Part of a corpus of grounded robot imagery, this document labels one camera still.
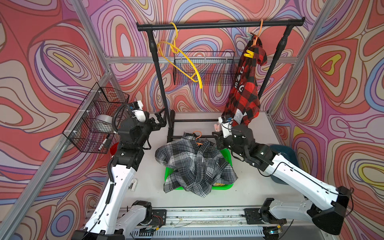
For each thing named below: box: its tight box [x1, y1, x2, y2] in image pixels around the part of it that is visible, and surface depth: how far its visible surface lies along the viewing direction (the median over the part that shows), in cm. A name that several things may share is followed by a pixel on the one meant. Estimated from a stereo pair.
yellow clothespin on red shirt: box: [243, 49, 255, 59], surface depth 60 cm
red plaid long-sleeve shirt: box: [221, 35, 268, 127], surface depth 64 cm
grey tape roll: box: [96, 114, 113, 124], surface depth 76 cm
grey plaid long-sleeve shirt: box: [155, 132, 238, 197], surface depth 73 cm
